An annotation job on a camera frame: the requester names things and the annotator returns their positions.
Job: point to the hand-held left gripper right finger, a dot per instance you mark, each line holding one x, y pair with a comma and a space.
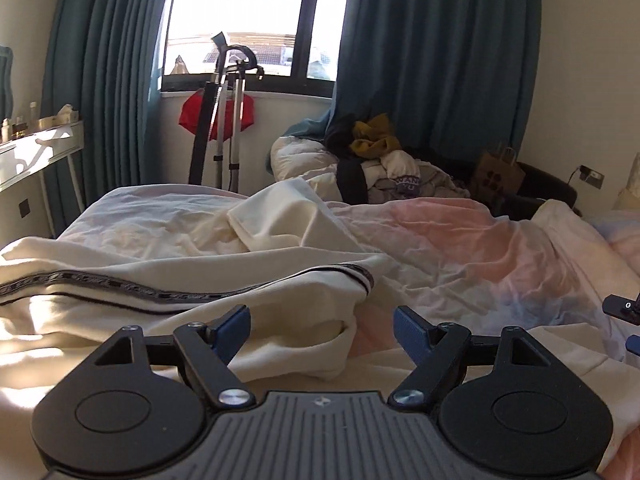
412, 332

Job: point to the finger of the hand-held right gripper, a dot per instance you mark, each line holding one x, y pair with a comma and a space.
633, 346
619, 306

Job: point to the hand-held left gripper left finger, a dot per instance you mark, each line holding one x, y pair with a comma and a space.
232, 332

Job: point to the cream pants with black stripe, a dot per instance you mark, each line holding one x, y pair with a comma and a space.
150, 270

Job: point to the pile of clothes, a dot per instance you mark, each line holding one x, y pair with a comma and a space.
300, 157

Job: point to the pastel tie-dye bed sheet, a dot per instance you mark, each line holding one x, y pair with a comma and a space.
475, 250

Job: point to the black chair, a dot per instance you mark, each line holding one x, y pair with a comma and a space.
545, 187

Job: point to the grey printed garment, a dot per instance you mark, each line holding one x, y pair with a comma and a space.
425, 182

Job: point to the black garment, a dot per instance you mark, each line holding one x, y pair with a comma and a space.
350, 180

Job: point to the brown paper bag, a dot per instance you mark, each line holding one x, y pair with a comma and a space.
497, 175

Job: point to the mustard yellow garment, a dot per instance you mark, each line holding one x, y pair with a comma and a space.
372, 140

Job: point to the garment steamer stand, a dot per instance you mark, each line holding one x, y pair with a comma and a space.
220, 125

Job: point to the red cloth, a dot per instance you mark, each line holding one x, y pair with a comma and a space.
192, 115

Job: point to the white dressing table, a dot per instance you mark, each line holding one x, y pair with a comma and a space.
35, 155

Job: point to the teal curtain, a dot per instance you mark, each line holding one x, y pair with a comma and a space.
440, 60
105, 85

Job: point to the black framed window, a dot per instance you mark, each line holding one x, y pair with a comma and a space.
250, 5

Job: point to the teal framed mirror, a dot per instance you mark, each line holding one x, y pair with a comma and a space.
5, 80

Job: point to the wall socket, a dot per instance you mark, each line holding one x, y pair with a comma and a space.
592, 176

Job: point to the dark wall switch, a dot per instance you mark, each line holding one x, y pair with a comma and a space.
24, 207

